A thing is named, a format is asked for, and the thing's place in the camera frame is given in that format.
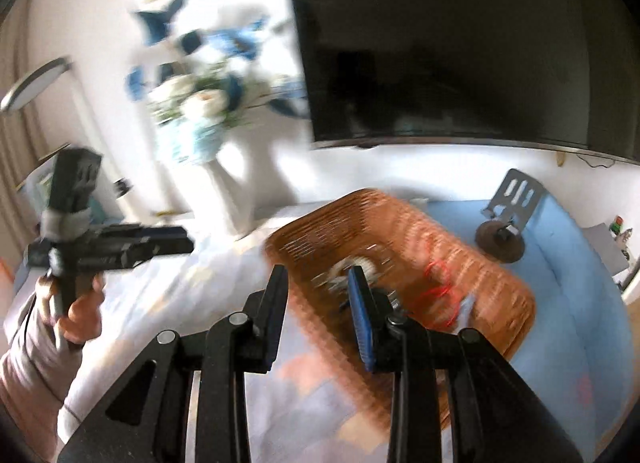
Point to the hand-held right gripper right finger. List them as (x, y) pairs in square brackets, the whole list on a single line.
[(361, 323)]

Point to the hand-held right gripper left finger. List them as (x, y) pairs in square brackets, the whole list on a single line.
[(274, 318)]

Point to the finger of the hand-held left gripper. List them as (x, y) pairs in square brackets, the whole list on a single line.
[(150, 243)]

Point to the brown wicker basket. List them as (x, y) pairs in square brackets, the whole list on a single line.
[(500, 303)]

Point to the person's left forearm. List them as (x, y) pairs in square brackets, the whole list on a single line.
[(35, 378)]

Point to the person's left hand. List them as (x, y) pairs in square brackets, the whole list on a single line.
[(82, 313)]

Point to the beige curtain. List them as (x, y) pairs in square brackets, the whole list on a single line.
[(17, 153)]

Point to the pale blue printed blanket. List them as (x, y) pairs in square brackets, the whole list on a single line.
[(200, 283)]

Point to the white ribbed vase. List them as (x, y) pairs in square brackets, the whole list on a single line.
[(235, 188)]

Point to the blue and white artificial flowers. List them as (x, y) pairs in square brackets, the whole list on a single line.
[(200, 103)]

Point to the grey metal phone stand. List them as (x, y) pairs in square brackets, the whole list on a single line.
[(515, 198)]

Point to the small colourful desk ornament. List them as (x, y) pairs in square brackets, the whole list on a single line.
[(620, 232)]

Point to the black wall television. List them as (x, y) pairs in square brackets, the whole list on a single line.
[(450, 43)]

